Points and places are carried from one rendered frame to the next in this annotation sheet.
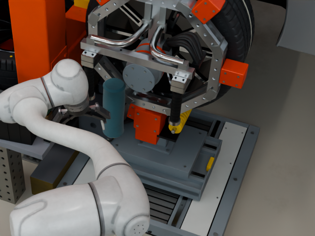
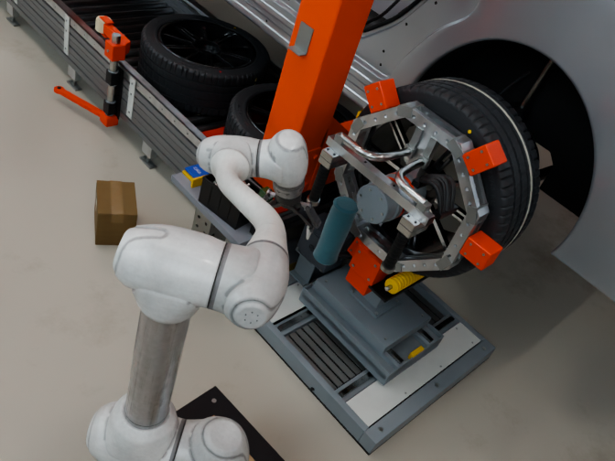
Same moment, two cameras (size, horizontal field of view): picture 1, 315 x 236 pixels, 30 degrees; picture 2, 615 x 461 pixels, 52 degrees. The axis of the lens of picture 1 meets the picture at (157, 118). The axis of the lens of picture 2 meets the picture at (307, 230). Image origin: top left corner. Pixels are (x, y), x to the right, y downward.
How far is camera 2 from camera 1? 0.35 m
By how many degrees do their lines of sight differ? 14
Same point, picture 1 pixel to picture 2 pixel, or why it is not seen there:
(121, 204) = (245, 280)
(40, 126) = (226, 180)
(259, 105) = (509, 326)
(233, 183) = (432, 389)
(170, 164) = (371, 328)
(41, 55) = not seen: hidden behind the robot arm
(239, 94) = (492, 305)
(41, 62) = not seen: hidden behind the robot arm
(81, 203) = (203, 254)
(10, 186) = not seen: hidden behind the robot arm
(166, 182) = (357, 346)
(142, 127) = (357, 269)
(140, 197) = (273, 284)
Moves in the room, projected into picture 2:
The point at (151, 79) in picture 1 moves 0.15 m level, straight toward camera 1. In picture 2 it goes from (384, 211) to (364, 234)
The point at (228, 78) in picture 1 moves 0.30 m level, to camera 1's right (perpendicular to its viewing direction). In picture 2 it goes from (471, 252) to (563, 305)
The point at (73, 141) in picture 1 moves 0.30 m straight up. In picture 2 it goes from (249, 208) to (281, 92)
